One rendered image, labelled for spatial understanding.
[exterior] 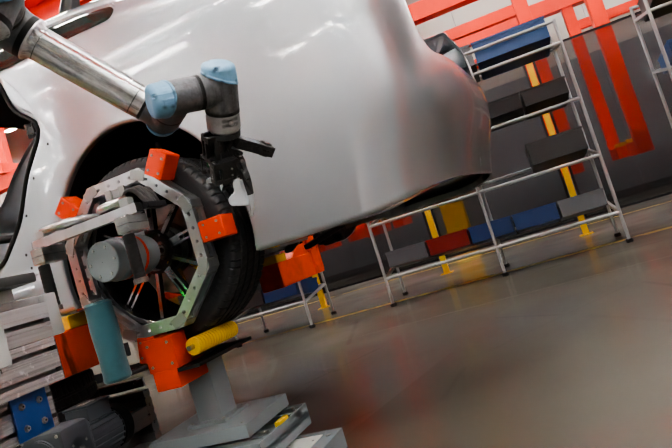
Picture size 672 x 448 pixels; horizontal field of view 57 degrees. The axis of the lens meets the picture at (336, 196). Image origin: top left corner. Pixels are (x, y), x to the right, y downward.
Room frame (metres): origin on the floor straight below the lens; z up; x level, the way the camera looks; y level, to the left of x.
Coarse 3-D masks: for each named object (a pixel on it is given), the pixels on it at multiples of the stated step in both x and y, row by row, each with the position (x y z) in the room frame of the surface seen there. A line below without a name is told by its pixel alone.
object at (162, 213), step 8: (160, 208) 2.22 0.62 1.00; (168, 208) 2.21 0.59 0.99; (160, 216) 2.22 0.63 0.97; (176, 216) 2.20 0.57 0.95; (160, 224) 2.22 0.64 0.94; (176, 224) 2.20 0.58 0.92; (184, 224) 2.19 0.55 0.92; (176, 232) 2.18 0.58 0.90; (184, 248) 2.18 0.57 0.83; (192, 248) 2.19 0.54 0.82; (192, 256) 2.19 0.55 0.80; (184, 264) 2.21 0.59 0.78; (184, 272) 2.21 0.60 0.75; (192, 272) 2.20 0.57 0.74; (152, 280) 2.26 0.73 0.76; (168, 280) 2.24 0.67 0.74; (168, 288) 2.24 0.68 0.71; (176, 288) 2.23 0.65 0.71
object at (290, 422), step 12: (288, 408) 2.24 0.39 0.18; (300, 408) 2.26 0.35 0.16; (276, 420) 2.23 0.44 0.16; (288, 420) 2.16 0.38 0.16; (300, 420) 2.23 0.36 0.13; (264, 432) 2.04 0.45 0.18; (276, 432) 2.07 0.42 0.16; (288, 432) 2.14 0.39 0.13; (300, 432) 2.21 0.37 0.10; (216, 444) 2.10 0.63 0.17; (228, 444) 2.07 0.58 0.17; (240, 444) 2.05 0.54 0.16; (252, 444) 1.98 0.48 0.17; (264, 444) 1.99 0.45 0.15; (276, 444) 2.05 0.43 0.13; (288, 444) 2.12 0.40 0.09
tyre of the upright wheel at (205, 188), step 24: (120, 168) 2.12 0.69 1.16; (192, 168) 2.05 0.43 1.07; (192, 192) 2.03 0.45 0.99; (216, 192) 2.02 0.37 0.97; (240, 216) 2.09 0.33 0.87; (240, 240) 2.06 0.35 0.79; (240, 264) 2.05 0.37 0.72; (216, 288) 2.03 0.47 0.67; (240, 288) 2.10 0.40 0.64; (216, 312) 2.05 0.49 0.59; (192, 336) 2.09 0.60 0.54
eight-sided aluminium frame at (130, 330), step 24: (144, 168) 2.02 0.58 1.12; (96, 192) 2.06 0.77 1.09; (168, 192) 1.96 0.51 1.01; (192, 216) 1.94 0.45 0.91; (72, 240) 2.11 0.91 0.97; (192, 240) 1.95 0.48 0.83; (72, 264) 2.12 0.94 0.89; (216, 264) 1.98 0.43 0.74; (96, 288) 2.16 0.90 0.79; (192, 288) 1.97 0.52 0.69; (120, 312) 2.14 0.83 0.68; (192, 312) 2.00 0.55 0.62; (144, 336) 2.05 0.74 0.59
